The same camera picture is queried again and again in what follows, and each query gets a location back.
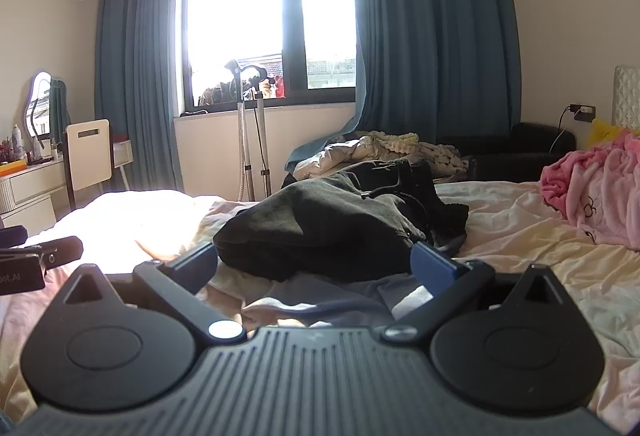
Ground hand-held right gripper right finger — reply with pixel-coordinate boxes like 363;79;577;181
382;242;563;347

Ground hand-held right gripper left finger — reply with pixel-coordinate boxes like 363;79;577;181
62;243;248;345

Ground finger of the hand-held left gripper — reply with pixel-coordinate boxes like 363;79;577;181
0;236;84;269
0;226;29;248

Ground black denim pants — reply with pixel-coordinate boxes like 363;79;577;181
340;159;469;249

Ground dark grey pants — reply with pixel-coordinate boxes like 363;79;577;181
213;173;426;283

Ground white vanity desk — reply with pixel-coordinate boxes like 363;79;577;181
0;156;68;234

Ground bed with pale sheet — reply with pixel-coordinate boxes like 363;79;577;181
0;181;640;436

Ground white backed chair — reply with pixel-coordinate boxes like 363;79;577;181
62;118;113;211

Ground cream knitted blanket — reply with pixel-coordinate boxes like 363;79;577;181
350;132;471;177

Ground white side table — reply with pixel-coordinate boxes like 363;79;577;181
112;140;134;191

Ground garment steamer stand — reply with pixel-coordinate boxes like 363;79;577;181
222;60;273;203

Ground teal hanging cloth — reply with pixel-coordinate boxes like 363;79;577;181
50;79;72;144

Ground wavy vanity mirror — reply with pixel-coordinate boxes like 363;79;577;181
25;72;54;141

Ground metal tripod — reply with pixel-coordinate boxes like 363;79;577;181
252;80;274;197

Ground black sofa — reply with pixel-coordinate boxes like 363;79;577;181
435;122;578;184

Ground pink blanket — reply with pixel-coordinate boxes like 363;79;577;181
540;131;640;251

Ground blue curtain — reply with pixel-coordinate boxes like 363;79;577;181
95;0;193;191
286;0;523;169

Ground yellow pillow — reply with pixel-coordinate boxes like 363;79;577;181
585;118;628;149

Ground dark framed window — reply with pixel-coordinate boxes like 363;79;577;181
175;0;358;113

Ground white padded headboard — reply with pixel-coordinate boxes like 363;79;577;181
614;66;640;131

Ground white charger cable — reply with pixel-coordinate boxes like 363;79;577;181
549;128;572;155

